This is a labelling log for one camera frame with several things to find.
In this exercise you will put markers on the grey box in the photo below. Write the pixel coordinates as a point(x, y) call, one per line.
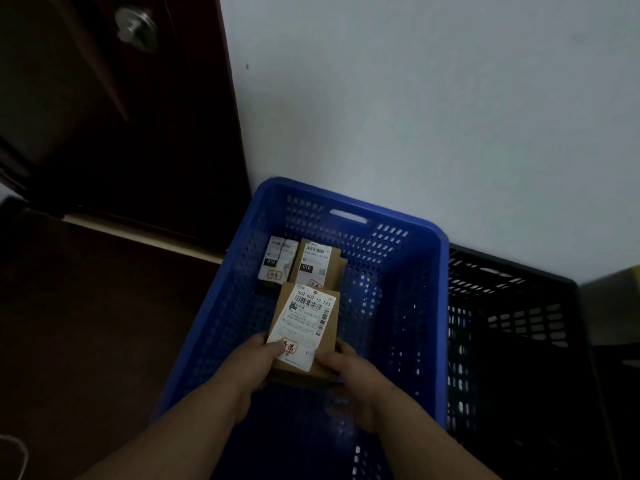
point(611, 304)

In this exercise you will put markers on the person's right forearm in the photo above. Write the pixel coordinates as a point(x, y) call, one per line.
point(425, 439)

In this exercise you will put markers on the dark brown wooden door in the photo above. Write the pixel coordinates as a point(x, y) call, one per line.
point(120, 109)

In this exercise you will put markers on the black plastic crate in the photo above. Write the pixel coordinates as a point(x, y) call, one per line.
point(520, 364)

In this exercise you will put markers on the person's left thumb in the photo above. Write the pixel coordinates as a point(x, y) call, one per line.
point(272, 348)

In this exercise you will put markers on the person's left forearm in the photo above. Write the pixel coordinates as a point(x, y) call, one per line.
point(172, 437)

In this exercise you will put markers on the silver door knob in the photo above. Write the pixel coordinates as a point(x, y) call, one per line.
point(136, 24)

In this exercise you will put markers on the person's right hand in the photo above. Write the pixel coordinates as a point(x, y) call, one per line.
point(361, 389)

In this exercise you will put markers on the person's left hand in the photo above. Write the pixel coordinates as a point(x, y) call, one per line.
point(252, 364)

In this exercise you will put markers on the blue plastic crate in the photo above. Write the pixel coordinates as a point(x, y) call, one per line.
point(320, 314)

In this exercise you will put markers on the brown labelled cardboard parcel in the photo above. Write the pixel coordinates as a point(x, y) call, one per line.
point(305, 330)

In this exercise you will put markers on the small white parcel box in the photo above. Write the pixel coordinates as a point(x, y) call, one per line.
point(276, 261)

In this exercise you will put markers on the person's right thumb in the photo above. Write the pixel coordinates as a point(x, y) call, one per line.
point(334, 361)

